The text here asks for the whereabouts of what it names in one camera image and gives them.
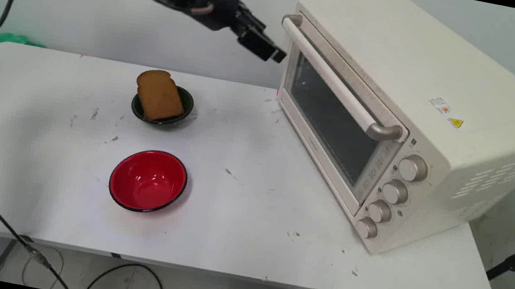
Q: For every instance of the small dark bowl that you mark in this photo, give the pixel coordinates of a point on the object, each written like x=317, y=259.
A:
x=188, y=101

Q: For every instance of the brown bread slice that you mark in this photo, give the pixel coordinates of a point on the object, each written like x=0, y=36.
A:
x=158, y=94

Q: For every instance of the cream toaster oven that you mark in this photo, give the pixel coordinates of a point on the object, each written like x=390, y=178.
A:
x=407, y=60

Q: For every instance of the red bowl with black rim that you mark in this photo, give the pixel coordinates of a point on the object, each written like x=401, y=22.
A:
x=147, y=181

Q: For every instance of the white label sticker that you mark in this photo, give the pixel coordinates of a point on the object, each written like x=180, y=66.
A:
x=440, y=105

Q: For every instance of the silver oven knob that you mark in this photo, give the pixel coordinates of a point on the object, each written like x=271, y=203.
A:
x=367, y=228
x=413, y=168
x=379, y=211
x=395, y=192

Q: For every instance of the yellow warning sticker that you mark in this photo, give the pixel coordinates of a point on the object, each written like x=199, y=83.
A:
x=455, y=123

